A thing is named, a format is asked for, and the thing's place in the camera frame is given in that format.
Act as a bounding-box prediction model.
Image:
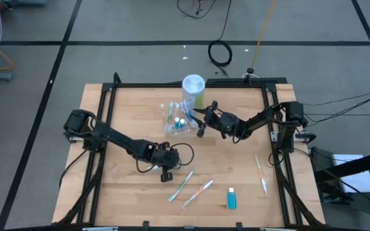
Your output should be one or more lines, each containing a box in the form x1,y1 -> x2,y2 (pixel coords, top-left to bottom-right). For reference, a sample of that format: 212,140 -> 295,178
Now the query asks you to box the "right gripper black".
189,101 -> 239,138

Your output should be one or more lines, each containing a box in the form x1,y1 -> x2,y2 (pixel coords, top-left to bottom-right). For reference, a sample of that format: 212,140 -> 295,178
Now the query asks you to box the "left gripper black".
146,141 -> 181,184

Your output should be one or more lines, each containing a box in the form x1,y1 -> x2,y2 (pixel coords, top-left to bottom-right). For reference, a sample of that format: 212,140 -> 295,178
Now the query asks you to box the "white-lidded green wipes canister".
181,74 -> 206,110

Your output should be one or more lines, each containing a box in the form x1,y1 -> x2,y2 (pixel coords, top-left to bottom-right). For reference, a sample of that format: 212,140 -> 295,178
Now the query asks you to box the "black side cart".
310,146 -> 370,231

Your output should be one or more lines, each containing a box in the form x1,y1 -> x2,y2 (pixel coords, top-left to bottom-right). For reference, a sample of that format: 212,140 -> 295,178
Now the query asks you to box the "black metal beam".
313,149 -> 370,184

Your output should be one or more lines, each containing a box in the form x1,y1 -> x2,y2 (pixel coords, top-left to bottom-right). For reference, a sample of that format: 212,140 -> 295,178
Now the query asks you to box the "white box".
331,153 -> 370,193

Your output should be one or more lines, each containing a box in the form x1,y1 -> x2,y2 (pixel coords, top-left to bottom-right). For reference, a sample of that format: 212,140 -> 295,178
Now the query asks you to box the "black coiled floor cable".
207,0 -> 234,78

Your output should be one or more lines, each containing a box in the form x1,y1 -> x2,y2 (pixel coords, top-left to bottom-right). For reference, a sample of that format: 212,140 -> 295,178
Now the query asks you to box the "black aluminium table frame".
53,72 -> 326,230

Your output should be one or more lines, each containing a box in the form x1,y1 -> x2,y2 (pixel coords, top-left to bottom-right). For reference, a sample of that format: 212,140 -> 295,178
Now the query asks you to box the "black hanging arm cable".
58,149 -> 88,190

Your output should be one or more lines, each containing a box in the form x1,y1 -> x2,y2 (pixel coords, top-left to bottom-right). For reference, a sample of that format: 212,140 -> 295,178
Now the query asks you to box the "thin black floor cable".
176,0 -> 218,19

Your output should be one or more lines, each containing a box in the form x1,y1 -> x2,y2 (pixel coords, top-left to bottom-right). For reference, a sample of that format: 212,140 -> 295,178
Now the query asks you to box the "long yellow floor cable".
251,0 -> 278,70

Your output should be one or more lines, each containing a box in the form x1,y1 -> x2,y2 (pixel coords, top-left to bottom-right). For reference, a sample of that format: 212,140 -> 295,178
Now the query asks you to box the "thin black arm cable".
303,89 -> 370,107

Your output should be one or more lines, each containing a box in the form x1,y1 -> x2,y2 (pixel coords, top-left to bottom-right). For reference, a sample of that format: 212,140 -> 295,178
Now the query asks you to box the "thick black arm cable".
306,91 -> 370,128

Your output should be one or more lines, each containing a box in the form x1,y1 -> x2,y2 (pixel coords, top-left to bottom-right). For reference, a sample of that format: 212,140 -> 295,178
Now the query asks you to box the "straight black arm cable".
306,112 -> 370,117

